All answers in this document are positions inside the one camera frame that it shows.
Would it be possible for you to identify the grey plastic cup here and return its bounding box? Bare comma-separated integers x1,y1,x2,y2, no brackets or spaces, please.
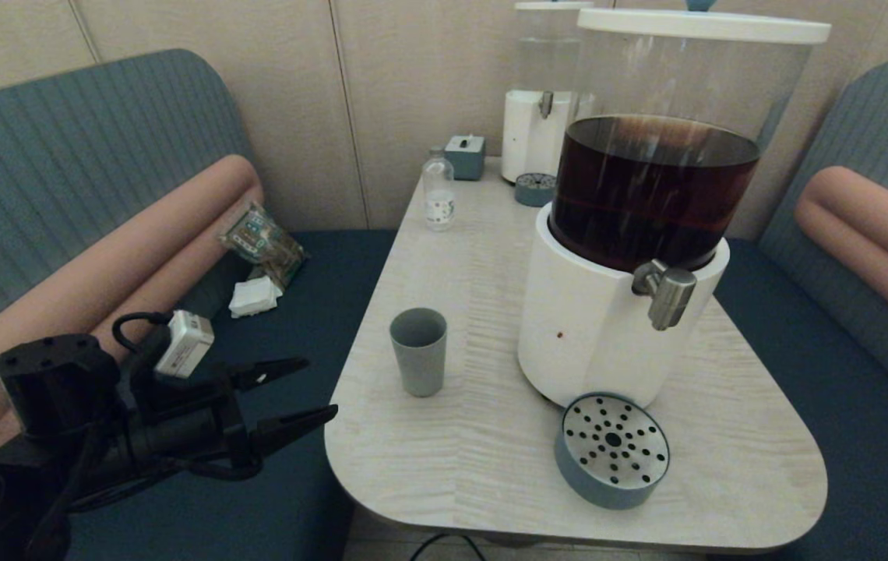
389,308,449,398

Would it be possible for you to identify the silver metal dispenser tap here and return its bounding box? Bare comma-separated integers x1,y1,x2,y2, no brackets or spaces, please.
631,259,699,332

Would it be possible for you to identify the white folded napkin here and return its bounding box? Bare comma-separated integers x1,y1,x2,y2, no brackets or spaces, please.
227,274,284,319

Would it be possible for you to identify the green snack packet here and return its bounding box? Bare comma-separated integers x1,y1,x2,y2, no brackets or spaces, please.
218,201,308,291

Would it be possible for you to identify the clear plastic bottle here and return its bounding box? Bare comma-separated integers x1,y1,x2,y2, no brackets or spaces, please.
422,147,456,232

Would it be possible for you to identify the small blue tissue box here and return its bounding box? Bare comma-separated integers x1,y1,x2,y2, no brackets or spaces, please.
444,134,487,182

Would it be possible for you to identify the blue booth sofa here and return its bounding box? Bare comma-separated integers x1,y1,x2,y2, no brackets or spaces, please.
0,48,398,561
713,58,888,561

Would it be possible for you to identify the large dispenser with dark tea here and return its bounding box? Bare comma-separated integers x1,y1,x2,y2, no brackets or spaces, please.
516,35,815,410

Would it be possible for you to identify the small blue drip tray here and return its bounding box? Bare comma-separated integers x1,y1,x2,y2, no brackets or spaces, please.
514,172,559,208

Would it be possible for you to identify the large blue perforated drip tray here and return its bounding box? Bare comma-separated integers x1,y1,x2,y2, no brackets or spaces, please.
554,392,671,511

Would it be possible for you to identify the small white water dispenser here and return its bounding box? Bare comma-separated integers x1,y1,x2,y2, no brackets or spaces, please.
501,8,594,185

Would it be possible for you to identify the large white dispenser lid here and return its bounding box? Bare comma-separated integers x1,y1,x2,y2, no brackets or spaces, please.
576,0,833,45

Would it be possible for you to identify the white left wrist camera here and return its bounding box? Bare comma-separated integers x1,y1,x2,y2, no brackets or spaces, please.
154,310,215,379

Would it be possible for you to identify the black floor cable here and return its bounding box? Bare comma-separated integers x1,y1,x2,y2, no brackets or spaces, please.
411,532,485,561

